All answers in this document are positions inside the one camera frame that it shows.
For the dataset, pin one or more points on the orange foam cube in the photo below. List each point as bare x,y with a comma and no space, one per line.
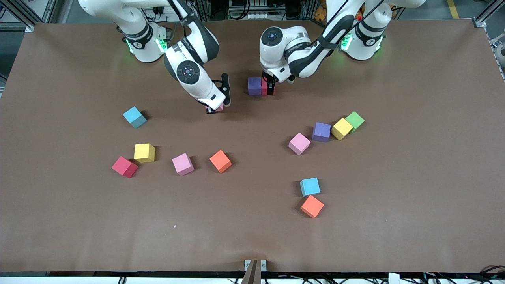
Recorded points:
312,206
220,161

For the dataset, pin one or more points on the blue foam cube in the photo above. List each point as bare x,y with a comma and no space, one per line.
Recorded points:
310,186
134,116

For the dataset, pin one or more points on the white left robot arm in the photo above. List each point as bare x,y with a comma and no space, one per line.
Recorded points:
276,55

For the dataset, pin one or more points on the pink foam cube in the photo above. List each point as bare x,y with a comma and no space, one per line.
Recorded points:
182,164
299,143
219,107

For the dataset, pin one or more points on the brown table cover sheet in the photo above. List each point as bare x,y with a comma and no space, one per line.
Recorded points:
394,177

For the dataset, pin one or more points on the bag of orange fruits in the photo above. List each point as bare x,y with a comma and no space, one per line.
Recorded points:
321,14

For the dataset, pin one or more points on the green foam cube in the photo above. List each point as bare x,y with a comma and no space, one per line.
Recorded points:
356,119

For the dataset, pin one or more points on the red foam cube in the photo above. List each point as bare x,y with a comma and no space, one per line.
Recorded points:
264,87
124,166

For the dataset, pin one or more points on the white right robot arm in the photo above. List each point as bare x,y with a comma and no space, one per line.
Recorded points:
193,83

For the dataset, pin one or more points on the grey equipment rack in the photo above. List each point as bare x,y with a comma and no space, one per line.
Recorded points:
252,6

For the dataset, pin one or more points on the aluminium frame post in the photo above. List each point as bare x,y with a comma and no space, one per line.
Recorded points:
489,14
19,10

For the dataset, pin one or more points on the yellow foam cube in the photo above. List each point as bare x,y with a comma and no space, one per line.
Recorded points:
341,128
144,152

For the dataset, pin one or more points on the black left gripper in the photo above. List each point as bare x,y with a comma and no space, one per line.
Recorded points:
270,85

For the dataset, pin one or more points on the purple foam cube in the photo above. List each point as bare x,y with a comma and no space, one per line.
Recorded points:
254,86
321,132

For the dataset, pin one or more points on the white power strip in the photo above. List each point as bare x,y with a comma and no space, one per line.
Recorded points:
162,8

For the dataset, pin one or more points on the white label tag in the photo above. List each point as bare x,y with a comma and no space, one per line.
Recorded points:
393,278

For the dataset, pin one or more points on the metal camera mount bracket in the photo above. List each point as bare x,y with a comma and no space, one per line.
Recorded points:
254,272

